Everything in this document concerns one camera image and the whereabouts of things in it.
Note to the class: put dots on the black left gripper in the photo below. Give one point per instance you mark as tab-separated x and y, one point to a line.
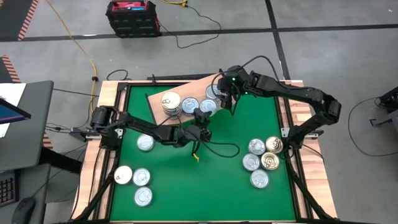
200	135

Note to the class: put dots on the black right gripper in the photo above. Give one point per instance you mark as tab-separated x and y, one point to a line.
231	77

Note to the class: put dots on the silver lid tuna can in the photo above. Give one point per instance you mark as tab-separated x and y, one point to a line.
256	147
213	92
145	142
141	176
143	196

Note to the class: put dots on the pink blue label tuna can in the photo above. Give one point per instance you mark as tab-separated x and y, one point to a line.
173	116
172	111
171	100

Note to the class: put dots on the red albacore tuna can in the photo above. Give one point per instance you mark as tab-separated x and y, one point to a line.
259	178

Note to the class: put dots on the pale lid tuna can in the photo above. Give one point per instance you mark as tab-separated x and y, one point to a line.
123	174

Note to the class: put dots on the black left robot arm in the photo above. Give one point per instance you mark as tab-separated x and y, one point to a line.
146	129

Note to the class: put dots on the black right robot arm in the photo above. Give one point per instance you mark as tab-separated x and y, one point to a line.
295	91

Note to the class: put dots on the wooden shelf with black legs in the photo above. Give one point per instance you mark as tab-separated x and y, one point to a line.
186	91

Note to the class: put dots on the gold lid tuna can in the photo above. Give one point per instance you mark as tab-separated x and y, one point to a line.
274	144
270	160

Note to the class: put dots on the green table mat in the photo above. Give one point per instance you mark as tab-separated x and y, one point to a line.
217	202

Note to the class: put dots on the black equipment stand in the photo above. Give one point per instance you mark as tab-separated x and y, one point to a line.
388	105

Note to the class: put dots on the grey desk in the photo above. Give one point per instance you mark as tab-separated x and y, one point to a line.
37	130

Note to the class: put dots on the laptop screen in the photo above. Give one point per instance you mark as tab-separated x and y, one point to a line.
12	113

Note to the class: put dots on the white paper sheet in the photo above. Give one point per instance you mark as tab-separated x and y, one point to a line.
12	93

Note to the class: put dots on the black computer mouse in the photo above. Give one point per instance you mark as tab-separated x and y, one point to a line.
23	210

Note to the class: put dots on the black keyboard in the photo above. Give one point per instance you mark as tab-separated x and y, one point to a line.
6	189

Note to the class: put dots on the black table frame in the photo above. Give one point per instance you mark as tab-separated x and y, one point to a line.
308	193

